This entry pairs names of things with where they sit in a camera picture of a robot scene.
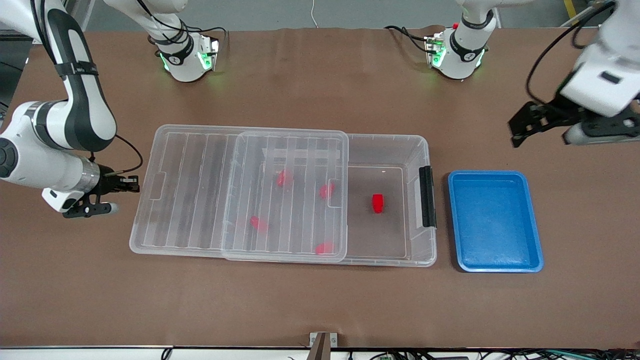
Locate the clear ribbed plastic lid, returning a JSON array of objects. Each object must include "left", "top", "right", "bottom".
[{"left": 128, "top": 124, "right": 350, "bottom": 263}]

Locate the clear plastic storage box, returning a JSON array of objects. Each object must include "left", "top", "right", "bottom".
[{"left": 201, "top": 129, "right": 438, "bottom": 268}]

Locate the blue plastic tray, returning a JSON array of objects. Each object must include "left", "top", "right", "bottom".
[{"left": 447, "top": 170, "right": 545, "bottom": 274}]

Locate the brown table mat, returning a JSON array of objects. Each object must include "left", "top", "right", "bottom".
[{"left": 0, "top": 27, "right": 640, "bottom": 350}]

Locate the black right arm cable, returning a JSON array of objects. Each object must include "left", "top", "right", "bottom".
[{"left": 30, "top": 0, "right": 145, "bottom": 177}]

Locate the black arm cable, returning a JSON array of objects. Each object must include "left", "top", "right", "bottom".
[
  {"left": 524, "top": 0, "right": 617, "bottom": 107},
  {"left": 30, "top": 0, "right": 145, "bottom": 177}
]

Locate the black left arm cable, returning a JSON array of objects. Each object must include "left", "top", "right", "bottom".
[{"left": 524, "top": 0, "right": 617, "bottom": 107}]

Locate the black box latch handle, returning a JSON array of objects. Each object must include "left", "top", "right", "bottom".
[{"left": 418, "top": 165, "right": 437, "bottom": 229}]

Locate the black left base cable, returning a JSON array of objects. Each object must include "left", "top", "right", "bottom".
[{"left": 383, "top": 24, "right": 432, "bottom": 54}]

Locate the black base cable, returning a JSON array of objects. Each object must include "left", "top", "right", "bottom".
[
  {"left": 145, "top": 10, "right": 230, "bottom": 42},
  {"left": 383, "top": 24, "right": 432, "bottom": 54}
]

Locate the black right base cable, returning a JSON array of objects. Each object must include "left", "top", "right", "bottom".
[{"left": 145, "top": 10, "right": 230, "bottom": 42}]

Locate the grey metal table bracket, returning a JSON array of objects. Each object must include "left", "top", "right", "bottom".
[{"left": 308, "top": 332, "right": 339, "bottom": 360}]

